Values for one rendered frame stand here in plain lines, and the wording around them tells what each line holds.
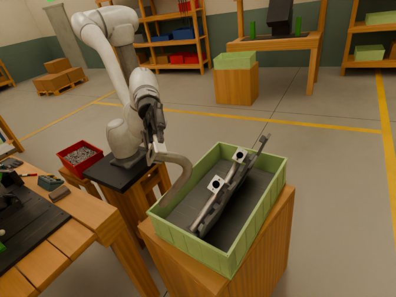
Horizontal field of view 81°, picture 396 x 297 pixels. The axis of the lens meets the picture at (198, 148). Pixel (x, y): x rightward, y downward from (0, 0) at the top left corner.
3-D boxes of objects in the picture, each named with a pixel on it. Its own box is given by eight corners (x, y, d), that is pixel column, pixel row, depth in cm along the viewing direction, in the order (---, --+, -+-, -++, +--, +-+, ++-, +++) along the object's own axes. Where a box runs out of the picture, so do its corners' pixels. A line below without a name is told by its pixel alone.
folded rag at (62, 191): (53, 204, 125) (50, 200, 123) (49, 197, 130) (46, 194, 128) (71, 192, 130) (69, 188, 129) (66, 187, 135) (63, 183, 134)
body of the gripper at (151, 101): (133, 112, 78) (135, 131, 72) (141, 92, 73) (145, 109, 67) (154, 118, 82) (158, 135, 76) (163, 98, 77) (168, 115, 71)
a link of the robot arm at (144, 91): (138, 81, 76) (139, 91, 72) (163, 89, 81) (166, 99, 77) (129, 103, 81) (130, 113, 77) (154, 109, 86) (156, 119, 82)
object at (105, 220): (12, 163, 201) (1, 149, 193) (127, 227, 123) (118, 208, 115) (-7, 173, 192) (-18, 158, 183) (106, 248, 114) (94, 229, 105)
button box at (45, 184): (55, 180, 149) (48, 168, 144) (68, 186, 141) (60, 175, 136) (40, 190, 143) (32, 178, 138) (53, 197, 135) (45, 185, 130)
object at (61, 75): (71, 81, 756) (59, 58, 715) (88, 81, 725) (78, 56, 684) (38, 95, 667) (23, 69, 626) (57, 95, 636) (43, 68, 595)
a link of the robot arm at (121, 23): (134, 138, 158) (161, 125, 168) (145, 147, 147) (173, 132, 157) (88, 9, 116) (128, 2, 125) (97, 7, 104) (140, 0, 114)
